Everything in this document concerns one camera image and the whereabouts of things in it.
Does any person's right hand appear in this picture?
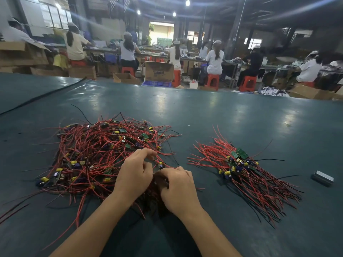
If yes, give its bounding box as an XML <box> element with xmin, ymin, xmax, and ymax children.
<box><xmin>155</xmin><ymin>166</ymin><xmax>203</xmax><ymax>220</ymax></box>

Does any person's left hand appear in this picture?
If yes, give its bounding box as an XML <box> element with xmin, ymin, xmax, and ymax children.
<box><xmin>113</xmin><ymin>148</ymin><xmax>158</xmax><ymax>204</ymax></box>

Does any pile of red-wired boards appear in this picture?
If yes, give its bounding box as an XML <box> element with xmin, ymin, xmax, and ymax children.
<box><xmin>0</xmin><ymin>116</ymin><xmax>183</xmax><ymax>250</ymax></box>

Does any sorted bundle of wired boards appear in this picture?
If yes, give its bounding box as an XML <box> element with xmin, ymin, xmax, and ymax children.
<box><xmin>188</xmin><ymin>126</ymin><xmax>303</xmax><ymax>227</ymax></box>

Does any person's left forearm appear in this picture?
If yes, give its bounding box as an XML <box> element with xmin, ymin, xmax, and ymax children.
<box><xmin>49</xmin><ymin>192</ymin><xmax>135</xmax><ymax>257</ymax></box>

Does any person's right forearm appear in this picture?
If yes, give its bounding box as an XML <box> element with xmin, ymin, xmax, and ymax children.
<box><xmin>182</xmin><ymin>208</ymin><xmax>243</xmax><ymax>257</ymax></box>

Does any blue plastic crate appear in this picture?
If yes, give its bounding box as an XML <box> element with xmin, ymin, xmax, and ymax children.
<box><xmin>142</xmin><ymin>80</ymin><xmax>173</xmax><ymax>88</ymax></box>

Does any dark green table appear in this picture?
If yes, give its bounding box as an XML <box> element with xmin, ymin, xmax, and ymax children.
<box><xmin>0</xmin><ymin>73</ymin><xmax>343</xmax><ymax>257</ymax></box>

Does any yellow sack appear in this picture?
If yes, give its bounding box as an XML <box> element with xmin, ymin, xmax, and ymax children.
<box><xmin>53</xmin><ymin>54</ymin><xmax>70</xmax><ymax>70</ymax></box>

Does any heap of black white items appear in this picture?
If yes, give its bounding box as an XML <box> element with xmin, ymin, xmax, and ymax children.
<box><xmin>260</xmin><ymin>86</ymin><xmax>291</xmax><ymax>97</ymax></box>

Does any small black grey block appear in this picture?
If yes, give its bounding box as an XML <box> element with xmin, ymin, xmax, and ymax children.
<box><xmin>311</xmin><ymin>170</ymin><xmax>334</xmax><ymax>187</ymax></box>

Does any large open cardboard box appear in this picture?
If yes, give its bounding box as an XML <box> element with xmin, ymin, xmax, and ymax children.
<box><xmin>0</xmin><ymin>41</ymin><xmax>50</xmax><ymax>66</ymax></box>

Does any grid window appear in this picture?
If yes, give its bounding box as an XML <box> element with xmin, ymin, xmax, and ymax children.
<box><xmin>40</xmin><ymin>1</ymin><xmax>74</xmax><ymax>29</ymax></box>

